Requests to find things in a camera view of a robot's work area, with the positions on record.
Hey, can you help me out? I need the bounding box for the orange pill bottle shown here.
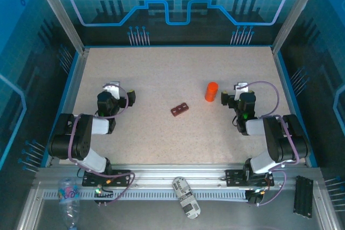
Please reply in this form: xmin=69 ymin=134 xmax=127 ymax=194
xmin=204 ymin=81 xmax=219 ymax=102

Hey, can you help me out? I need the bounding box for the dark red pill organizer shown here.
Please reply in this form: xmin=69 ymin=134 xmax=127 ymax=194
xmin=170 ymin=102 xmax=190 ymax=118

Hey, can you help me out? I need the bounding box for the aluminium base beam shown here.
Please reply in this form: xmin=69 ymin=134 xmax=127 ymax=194
xmin=32 ymin=163 xmax=323 ymax=190

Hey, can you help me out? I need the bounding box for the black ridged bar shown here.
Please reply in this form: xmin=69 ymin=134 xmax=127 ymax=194
xmin=293 ymin=175 xmax=315 ymax=219

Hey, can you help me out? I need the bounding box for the grey oval labelled device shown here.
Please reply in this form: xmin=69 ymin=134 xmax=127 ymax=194
xmin=171 ymin=176 xmax=202 ymax=220

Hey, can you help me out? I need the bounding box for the clear plastic water bottle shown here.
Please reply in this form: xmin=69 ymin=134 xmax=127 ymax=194
xmin=57 ymin=178 xmax=81 ymax=230

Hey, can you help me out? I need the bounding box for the blue aluminium side rail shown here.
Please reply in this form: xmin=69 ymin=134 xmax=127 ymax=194
xmin=271 ymin=46 xmax=319 ymax=168
xmin=44 ymin=47 xmax=89 ymax=168

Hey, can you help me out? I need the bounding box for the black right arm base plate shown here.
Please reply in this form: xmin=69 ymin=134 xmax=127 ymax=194
xmin=225 ymin=169 xmax=275 ymax=187

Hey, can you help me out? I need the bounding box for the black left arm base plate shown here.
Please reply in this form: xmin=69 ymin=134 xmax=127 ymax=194
xmin=81 ymin=169 xmax=132 ymax=187

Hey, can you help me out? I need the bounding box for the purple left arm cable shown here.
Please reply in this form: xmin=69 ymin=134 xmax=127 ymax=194
xmin=67 ymin=84 xmax=136 ymax=207

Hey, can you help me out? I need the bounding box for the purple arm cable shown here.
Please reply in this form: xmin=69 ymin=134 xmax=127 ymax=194
xmin=237 ymin=80 xmax=300 ymax=207
xmin=67 ymin=84 xmax=136 ymax=207

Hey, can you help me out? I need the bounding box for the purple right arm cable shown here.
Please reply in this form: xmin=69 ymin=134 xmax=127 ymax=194
xmin=237 ymin=80 xmax=300 ymax=207

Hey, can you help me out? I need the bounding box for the black cable connector bracket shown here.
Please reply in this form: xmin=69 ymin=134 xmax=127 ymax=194
xmin=245 ymin=189 xmax=266 ymax=206
xmin=93 ymin=185 xmax=115 ymax=207

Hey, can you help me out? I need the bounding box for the aluminium frame post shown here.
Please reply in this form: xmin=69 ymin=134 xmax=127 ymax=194
xmin=271 ymin=0 xmax=329 ymax=54
xmin=30 ymin=0 xmax=88 ymax=54

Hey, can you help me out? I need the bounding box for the grey slotted cable duct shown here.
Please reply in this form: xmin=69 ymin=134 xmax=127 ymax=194
xmin=42 ymin=189 xmax=250 ymax=200

